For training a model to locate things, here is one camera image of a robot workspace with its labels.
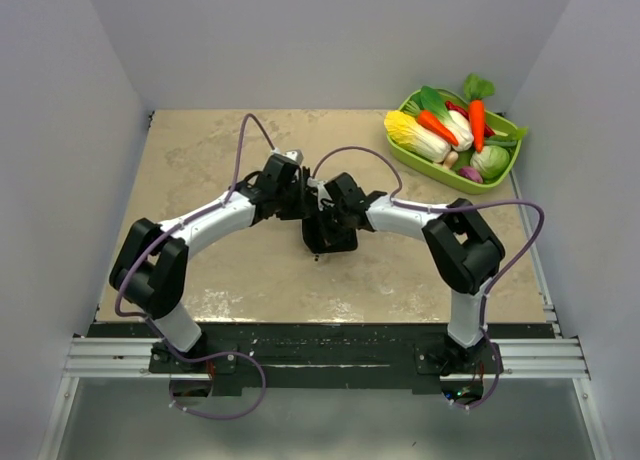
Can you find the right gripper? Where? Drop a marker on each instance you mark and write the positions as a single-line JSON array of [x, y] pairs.
[[330, 207]]

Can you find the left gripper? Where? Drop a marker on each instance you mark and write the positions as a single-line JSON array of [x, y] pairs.
[[297, 211]]

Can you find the black tool case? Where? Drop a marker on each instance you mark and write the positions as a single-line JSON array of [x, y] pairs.
[[322, 235]]

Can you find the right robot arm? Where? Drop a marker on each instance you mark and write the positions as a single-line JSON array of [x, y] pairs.
[[466, 252]]

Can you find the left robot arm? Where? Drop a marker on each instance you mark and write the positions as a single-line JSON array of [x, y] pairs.
[[150, 269]]

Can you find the toy napa cabbage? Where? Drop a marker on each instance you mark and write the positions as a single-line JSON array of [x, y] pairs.
[[405, 132]]

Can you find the toy mushroom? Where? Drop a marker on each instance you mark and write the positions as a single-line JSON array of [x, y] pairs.
[[450, 160]]

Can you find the toy carrot left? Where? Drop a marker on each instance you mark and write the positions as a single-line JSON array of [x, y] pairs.
[[430, 122]]

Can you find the toy carrot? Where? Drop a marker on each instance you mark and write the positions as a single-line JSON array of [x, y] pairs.
[[430, 122], [476, 89]]

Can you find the toy purple onion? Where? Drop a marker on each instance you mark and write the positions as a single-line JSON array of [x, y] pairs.
[[471, 174]]

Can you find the toy bok choy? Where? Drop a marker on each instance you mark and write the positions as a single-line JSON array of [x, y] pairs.
[[455, 122]]

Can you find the toy green cabbage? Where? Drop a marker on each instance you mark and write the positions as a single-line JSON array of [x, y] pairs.
[[491, 161]]

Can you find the toy red chili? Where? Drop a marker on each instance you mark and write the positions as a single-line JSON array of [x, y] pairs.
[[457, 107]]

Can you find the toy carrot right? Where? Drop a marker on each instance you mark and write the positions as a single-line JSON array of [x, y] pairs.
[[476, 89]]

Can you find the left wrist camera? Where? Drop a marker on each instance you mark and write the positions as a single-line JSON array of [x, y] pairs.
[[296, 156]]

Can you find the aluminium rail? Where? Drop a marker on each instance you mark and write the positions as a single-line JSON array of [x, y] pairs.
[[545, 360]]

